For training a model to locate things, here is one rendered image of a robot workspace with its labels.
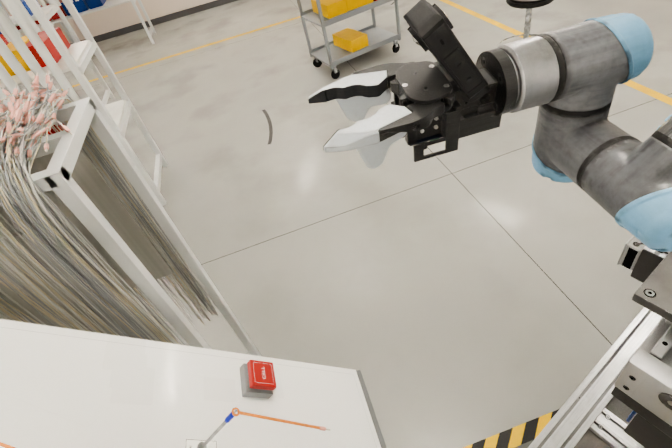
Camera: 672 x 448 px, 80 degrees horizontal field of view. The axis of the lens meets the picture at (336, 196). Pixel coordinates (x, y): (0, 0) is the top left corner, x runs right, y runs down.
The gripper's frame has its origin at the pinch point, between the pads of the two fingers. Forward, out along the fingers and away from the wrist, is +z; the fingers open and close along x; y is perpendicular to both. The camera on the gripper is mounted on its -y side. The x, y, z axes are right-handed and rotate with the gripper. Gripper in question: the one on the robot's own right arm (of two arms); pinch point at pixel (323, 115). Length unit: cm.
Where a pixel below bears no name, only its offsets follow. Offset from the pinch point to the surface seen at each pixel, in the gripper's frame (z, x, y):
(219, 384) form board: 29, -7, 44
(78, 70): 121, 207, 77
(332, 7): -52, 340, 140
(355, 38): -70, 341, 176
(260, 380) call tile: 22, -8, 46
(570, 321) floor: -88, 21, 163
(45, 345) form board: 47, -2, 24
